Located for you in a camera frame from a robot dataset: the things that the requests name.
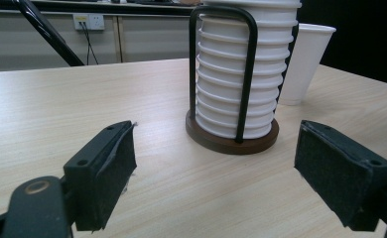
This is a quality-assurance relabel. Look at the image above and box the stack of white paper cups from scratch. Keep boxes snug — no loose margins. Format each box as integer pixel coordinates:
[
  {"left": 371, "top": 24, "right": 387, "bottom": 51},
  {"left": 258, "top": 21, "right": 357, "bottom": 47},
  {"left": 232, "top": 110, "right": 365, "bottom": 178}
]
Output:
[{"left": 193, "top": 0, "right": 303, "bottom": 140}]

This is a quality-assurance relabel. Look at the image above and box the black folding chair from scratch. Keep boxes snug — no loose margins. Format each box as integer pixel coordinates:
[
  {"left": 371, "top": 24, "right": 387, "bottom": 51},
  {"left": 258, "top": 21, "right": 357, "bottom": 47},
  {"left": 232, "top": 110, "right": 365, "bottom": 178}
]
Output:
[{"left": 12, "top": 0, "right": 85, "bottom": 67}]

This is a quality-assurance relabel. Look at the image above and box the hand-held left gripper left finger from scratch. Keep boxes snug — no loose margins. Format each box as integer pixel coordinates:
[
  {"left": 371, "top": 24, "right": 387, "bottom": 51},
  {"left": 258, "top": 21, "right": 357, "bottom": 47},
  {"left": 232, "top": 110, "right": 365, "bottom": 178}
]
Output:
[{"left": 63, "top": 120, "right": 138, "bottom": 232}]

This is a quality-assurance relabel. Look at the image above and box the single white paper cup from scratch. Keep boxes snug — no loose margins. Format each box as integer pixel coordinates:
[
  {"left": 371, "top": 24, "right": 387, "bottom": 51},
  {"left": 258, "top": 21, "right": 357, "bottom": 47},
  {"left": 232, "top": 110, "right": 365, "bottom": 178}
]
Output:
[{"left": 277, "top": 22, "right": 337, "bottom": 107}]

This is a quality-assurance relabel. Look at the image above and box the white wall socket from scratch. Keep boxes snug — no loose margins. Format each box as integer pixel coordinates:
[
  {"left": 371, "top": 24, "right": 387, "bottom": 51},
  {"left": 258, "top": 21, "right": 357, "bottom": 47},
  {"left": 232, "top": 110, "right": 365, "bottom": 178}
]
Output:
[{"left": 72, "top": 13, "right": 106, "bottom": 32}]

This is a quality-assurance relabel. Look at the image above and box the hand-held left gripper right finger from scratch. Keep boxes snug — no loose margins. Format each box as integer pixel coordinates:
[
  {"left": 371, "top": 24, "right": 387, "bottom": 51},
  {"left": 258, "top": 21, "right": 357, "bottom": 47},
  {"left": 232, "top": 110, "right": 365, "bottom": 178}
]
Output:
[{"left": 293, "top": 119, "right": 387, "bottom": 232}]

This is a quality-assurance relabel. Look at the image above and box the black wall cable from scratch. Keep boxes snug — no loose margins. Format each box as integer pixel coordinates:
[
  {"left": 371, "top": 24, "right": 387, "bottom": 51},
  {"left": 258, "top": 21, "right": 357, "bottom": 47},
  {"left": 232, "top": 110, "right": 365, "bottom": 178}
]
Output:
[{"left": 78, "top": 21, "right": 100, "bottom": 66}]

